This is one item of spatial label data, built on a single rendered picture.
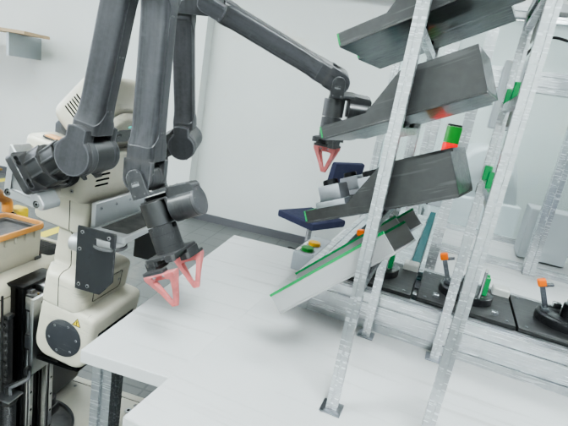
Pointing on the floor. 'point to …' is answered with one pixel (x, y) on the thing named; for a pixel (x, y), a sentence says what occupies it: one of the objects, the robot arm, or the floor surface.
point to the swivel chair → (314, 208)
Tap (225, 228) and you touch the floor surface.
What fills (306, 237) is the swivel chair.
